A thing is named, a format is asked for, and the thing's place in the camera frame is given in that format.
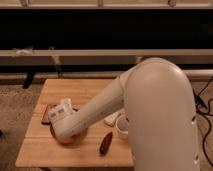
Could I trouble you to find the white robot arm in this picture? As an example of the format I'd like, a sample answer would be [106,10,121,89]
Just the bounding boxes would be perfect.
[48,58,200,171]

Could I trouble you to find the orange ceramic bowl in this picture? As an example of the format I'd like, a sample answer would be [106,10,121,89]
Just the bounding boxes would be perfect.
[49,126,87,145]

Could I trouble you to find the white rectangular sponge block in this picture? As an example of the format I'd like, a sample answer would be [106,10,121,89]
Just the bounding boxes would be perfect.
[103,112,121,127]

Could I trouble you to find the white plastic cup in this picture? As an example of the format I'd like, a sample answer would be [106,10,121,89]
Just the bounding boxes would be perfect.
[115,115,128,141]

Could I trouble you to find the wooden table board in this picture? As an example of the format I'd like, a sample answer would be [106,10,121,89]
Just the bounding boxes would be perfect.
[16,79,133,168]

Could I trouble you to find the brown rectangular snack bar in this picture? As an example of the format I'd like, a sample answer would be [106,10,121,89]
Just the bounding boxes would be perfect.
[41,104,54,125]

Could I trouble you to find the black cable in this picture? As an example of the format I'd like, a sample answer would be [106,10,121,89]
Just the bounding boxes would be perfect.
[193,75,213,168]

